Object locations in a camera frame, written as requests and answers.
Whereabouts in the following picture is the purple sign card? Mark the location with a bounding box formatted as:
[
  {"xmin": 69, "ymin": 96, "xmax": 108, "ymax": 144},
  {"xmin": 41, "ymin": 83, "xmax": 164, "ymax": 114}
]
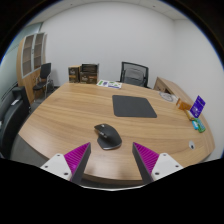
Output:
[{"xmin": 189, "ymin": 95, "xmax": 207, "ymax": 119}]

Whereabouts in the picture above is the wide brown cardboard box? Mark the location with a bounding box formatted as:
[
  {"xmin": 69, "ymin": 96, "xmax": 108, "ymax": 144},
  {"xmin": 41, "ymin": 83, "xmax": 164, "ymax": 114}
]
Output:
[{"xmin": 79, "ymin": 71, "xmax": 99, "ymax": 85}]

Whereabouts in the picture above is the small black chair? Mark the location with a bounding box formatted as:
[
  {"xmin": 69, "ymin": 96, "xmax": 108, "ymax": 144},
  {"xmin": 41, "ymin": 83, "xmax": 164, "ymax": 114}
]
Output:
[{"xmin": 32, "ymin": 62, "xmax": 54, "ymax": 101}]

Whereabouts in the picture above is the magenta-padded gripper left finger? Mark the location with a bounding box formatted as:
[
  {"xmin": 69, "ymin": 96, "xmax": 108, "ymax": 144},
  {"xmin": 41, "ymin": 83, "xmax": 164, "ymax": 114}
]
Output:
[{"xmin": 39, "ymin": 141, "xmax": 92, "ymax": 186}]

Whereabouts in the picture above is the small orange-brown box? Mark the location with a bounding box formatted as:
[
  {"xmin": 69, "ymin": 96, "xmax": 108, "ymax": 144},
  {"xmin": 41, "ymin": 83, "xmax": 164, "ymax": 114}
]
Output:
[{"xmin": 175, "ymin": 97, "xmax": 193, "ymax": 111}]

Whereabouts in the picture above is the wooden shelf unit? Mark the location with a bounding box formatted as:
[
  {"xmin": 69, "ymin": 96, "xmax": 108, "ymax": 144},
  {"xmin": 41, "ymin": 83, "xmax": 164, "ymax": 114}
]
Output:
[{"xmin": 16, "ymin": 31, "xmax": 48, "ymax": 104}]

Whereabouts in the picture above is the black box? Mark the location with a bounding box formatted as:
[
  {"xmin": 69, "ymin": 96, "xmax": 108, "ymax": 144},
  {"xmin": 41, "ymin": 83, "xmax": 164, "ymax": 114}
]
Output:
[{"xmin": 80, "ymin": 63, "xmax": 100, "ymax": 75}]

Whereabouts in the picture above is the tall brown cardboard box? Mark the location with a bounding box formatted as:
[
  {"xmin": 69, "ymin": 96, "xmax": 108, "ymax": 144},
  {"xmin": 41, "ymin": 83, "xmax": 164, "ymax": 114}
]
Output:
[{"xmin": 68, "ymin": 65, "xmax": 82, "ymax": 84}]

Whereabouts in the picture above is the dark grey mouse pad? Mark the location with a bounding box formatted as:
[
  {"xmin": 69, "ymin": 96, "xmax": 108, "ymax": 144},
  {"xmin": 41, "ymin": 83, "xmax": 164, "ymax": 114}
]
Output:
[{"xmin": 111, "ymin": 94, "xmax": 158, "ymax": 119}]

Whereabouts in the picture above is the black computer mouse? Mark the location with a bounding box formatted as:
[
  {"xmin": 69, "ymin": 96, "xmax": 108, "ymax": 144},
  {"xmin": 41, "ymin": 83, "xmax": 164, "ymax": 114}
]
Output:
[{"xmin": 93, "ymin": 123, "xmax": 123, "ymax": 151}]

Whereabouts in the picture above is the black padded office chair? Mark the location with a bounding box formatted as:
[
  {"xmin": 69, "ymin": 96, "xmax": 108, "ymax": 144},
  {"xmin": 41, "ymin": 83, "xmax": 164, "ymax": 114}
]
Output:
[{"xmin": 0, "ymin": 85, "xmax": 32, "ymax": 159}]

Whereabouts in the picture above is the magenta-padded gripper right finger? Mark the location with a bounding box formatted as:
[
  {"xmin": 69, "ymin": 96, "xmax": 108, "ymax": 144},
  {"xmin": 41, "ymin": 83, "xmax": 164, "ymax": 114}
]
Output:
[{"xmin": 131, "ymin": 141, "xmax": 184, "ymax": 185}]

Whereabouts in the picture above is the black mesh office chair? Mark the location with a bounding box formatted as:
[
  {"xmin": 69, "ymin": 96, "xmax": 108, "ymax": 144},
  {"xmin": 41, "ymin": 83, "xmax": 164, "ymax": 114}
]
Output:
[{"xmin": 119, "ymin": 61, "xmax": 150, "ymax": 89}]

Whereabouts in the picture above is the green packet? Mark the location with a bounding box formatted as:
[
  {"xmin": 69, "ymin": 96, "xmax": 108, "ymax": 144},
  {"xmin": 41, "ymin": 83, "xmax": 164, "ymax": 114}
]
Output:
[{"xmin": 195, "ymin": 118, "xmax": 207, "ymax": 134}]

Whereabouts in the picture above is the wooden side desk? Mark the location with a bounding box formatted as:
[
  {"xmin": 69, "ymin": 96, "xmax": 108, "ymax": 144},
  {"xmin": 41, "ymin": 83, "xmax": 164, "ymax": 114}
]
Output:
[{"xmin": 153, "ymin": 76, "xmax": 194, "ymax": 104}]

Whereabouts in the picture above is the printed paper sheet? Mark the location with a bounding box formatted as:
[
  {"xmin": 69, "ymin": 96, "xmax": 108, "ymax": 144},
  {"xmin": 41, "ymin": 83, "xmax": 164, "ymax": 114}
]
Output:
[{"xmin": 96, "ymin": 79, "xmax": 123, "ymax": 90}]

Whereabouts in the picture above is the small yellowish box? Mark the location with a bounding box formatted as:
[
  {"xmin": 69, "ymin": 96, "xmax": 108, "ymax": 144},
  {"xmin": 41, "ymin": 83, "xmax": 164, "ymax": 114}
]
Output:
[{"xmin": 184, "ymin": 109, "xmax": 196, "ymax": 121}]

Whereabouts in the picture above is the round grey-white disc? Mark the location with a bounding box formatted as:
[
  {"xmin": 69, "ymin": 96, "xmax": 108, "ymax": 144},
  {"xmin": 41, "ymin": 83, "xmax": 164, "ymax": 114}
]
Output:
[{"xmin": 158, "ymin": 91, "xmax": 175, "ymax": 103}]

